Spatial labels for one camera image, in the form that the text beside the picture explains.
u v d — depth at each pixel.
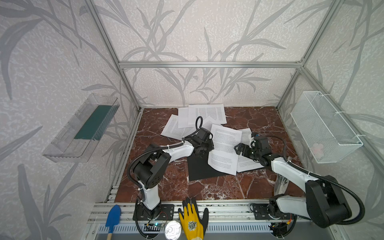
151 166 0.48
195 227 0.68
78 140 0.64
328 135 0.63
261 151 0.69
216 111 1.19
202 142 0.74
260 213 0.73
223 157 0.91
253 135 0.83
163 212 0.73
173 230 0.65
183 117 1.16
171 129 1.08
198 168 0.88
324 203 0.41
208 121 1.12
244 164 0.91
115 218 0.73
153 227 0.72
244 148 0.80
